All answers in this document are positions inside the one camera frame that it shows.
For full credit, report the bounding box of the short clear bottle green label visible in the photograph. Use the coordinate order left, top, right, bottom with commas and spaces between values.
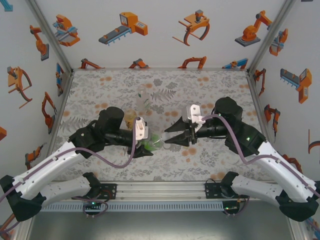
142, 132, 175, 153

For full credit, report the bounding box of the yellow tea bottle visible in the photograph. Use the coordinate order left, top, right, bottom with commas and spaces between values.
124, 109, 139, 132

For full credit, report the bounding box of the clear water bottle green label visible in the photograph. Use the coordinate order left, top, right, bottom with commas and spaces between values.
135, 84, 153, 114

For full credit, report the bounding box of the floral print tablecloth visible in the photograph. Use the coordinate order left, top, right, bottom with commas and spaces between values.
51, 69, 277, 182

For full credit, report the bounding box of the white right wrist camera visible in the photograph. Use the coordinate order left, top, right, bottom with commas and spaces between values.
181, 104, 206, 126

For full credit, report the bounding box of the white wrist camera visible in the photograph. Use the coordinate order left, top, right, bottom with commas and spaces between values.
134, 116, 150, 141
181, 104, 206, 126

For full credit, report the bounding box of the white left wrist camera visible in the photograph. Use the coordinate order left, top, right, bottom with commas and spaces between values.
134, 116, 150, 141

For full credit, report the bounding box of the aluminium side rail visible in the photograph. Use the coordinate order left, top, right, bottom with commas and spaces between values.
46, 69, 75, 157
246, 69, 276, 156

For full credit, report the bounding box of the aluminium front rail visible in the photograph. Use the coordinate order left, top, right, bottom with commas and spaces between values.
42, 180, 283, 201

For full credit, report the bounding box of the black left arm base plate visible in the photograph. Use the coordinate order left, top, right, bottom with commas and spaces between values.
71, 183, 118, 201

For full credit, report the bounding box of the slotted grey cable tray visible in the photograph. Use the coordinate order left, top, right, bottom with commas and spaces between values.
39, 201, 224, 213

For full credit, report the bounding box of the aluminium back rail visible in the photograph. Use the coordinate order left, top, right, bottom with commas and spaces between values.
71, 66, 250, 72

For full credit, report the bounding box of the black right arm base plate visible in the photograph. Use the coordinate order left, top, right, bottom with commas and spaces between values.
204, 181, 248, 200

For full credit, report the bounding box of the short purple cable loop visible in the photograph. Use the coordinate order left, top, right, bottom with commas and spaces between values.
82, 198, 111, 220
223, 196, 252, 218

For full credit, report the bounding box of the aluminium frame post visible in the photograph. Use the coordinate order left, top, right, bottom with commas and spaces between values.
16, 219, 35, 240
247, 0, 298, 73
26, 0, 75, 73
287, 219, 310, 240

